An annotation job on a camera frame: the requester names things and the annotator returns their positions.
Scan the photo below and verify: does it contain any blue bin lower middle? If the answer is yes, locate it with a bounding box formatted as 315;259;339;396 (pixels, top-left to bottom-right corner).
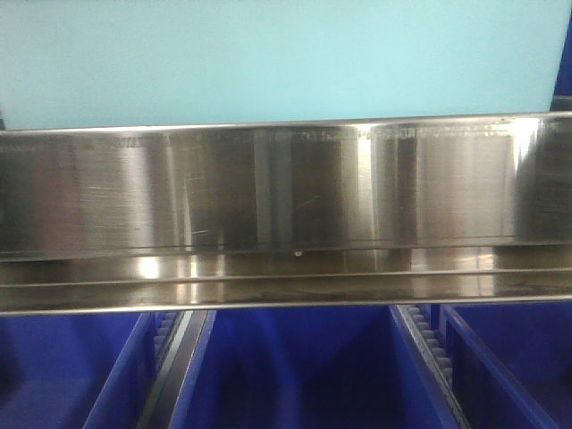
170;306;458;428

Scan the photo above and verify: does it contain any blue bin lower right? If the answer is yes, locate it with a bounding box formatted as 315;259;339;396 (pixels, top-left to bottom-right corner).
441;302;571;428

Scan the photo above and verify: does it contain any stainless steel shelf front rail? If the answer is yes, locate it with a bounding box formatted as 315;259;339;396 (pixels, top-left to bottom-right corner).
1;112;571;315

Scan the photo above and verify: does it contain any metal divider rail left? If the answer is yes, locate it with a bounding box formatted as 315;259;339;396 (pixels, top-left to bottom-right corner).
136;310;208;428

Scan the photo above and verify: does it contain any white roller track right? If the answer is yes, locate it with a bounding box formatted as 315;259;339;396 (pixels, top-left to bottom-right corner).
396;305;471;429

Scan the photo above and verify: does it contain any blue bin lower left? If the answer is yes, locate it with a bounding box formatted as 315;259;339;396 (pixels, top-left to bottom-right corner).
1;312;169;428

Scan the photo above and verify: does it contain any blue bin upper right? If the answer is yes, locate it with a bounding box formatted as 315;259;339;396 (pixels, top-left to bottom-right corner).
550;12;571;112

